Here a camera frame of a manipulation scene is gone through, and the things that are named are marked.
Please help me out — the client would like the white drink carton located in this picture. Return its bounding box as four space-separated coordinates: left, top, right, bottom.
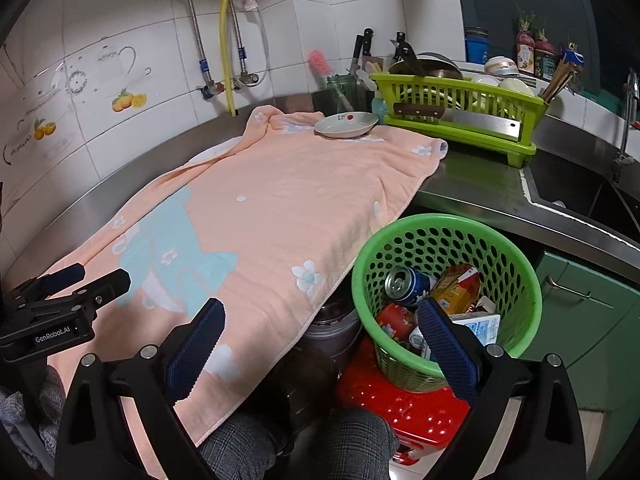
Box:
447 310 502 346

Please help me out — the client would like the blue container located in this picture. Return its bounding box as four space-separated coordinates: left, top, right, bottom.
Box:
464 26 490 65

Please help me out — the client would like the red plastic stool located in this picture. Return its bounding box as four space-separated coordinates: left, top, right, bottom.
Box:
336 337 473 466

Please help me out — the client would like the black pan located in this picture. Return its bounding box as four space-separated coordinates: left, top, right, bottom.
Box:
389 52 463 81

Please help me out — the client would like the green glass jar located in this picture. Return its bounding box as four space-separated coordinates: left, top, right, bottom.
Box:
327 74 356 113

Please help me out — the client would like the wooden handle cleaver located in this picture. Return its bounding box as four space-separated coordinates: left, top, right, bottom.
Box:
392 102 523 143

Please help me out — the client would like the grey lidded bucket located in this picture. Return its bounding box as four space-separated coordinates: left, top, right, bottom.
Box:
285 292 363 431

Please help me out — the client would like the steel sink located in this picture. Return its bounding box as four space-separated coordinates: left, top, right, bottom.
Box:
520 147 640 251

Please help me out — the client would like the green plastic basket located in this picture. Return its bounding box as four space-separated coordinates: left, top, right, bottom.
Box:
351 213 543 393

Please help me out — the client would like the steel braided hose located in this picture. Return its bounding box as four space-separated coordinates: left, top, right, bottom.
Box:
170 0 226 101
227 0 258 88

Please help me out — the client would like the bundle of chopsticks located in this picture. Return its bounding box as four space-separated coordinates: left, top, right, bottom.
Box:
537 57 576 103

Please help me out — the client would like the red cartoon print paper cup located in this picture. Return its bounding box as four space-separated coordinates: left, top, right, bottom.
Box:
376 302 418 348

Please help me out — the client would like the green dish rack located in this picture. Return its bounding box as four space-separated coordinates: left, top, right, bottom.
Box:
369 71 546 167

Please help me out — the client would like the black knife block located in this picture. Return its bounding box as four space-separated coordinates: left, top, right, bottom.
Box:
350 67 381 111

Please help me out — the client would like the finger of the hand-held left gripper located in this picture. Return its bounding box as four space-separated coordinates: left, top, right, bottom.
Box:
7 264 86 306
50 268 132 316

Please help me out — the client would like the black handle knife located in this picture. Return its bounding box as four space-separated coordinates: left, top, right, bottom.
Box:
350 27 375 73
390 31 417 63

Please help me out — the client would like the peach flower print towel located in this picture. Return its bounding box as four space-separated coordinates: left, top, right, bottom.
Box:
47 105 449 446

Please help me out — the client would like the yellow gas hose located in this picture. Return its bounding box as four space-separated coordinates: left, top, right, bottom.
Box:
220 0 240 117

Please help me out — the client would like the person's leg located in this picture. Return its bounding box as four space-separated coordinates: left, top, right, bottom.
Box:
325 406 399 480
200 407 291 480

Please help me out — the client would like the green cabinet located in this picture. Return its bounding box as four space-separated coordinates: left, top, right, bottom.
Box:
520 250 640 411

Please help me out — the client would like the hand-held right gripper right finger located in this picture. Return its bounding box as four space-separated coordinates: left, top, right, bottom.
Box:
416 299 587 480

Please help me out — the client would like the person's right leg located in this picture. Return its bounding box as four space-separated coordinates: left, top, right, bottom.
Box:
325 406 399 480

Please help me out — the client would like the pink bottle brush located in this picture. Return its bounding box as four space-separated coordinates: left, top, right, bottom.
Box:
307 50 351 111

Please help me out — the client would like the yellow red label plastic bottle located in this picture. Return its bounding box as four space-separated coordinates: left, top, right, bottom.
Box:
410 264 482 356

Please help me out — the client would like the blue drink can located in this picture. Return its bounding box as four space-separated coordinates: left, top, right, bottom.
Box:
385 266 432 308

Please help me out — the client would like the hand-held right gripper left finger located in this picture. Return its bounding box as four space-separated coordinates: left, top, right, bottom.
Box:
65 297 227 480

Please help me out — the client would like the person's left leg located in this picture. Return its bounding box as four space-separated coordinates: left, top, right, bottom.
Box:
200 407 291 480

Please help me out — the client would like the steel faucet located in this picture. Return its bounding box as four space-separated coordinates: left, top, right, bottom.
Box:
610 71 640 183

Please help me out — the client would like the white plate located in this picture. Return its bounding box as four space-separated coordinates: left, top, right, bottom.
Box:
313 111 380 139

